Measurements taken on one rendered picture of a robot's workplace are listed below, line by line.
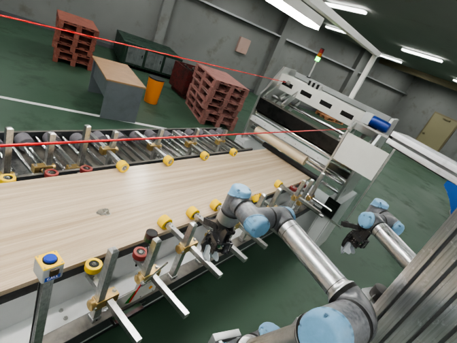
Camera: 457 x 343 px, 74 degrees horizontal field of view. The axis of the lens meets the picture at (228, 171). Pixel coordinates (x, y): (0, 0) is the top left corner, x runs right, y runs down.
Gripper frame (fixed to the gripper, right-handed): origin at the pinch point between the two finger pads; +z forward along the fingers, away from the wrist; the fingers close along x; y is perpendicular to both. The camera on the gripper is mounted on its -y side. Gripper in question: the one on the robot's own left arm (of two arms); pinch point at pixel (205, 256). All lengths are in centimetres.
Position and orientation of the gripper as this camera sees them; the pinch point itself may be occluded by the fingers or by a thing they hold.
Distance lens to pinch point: 126.1
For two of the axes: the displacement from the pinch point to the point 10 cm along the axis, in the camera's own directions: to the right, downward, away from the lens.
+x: 8.4, 1.1, 5.3
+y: 4.0, 5.4, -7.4
